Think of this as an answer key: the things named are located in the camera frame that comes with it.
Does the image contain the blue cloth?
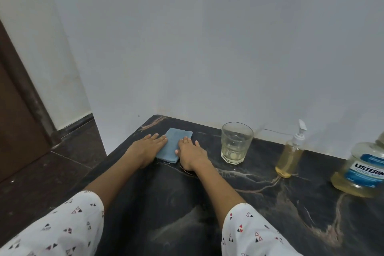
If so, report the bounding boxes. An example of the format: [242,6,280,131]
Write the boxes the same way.
[155,128,193,164]

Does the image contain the person's left hand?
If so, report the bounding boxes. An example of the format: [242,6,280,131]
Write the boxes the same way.
[125,133,168,170]

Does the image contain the clear drinking glass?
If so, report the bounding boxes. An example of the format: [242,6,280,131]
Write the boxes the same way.
[221,122,254,165]

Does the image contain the white patterned right sleeve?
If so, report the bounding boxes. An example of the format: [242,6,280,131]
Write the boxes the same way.
[221,203,304,256]

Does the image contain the large mouthwash bottle blue label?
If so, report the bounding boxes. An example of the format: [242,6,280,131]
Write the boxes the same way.
[330,132,384,198]

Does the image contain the person's right forearm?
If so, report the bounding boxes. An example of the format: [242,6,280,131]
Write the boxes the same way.
[184,165,248,231]

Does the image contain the person's right hand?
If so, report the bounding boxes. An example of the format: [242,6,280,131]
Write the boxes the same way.
[175,136,215,173]

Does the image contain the white patterned left sleeve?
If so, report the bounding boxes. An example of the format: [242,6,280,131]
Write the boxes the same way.
[0,190,105,256]

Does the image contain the brown wooden door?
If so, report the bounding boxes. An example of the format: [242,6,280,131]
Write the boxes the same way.
[0,19,62,184]

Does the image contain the white patterned sleeve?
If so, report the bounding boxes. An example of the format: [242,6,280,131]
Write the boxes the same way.
[221,203,304,256]
[0,190,105,256]

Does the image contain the person's left forearm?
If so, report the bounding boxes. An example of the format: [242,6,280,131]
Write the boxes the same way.
[83,150,141,215]

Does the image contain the clear pump bottle yellow liquid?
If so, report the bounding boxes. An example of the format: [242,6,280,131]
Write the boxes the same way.
[275,120,308,178]

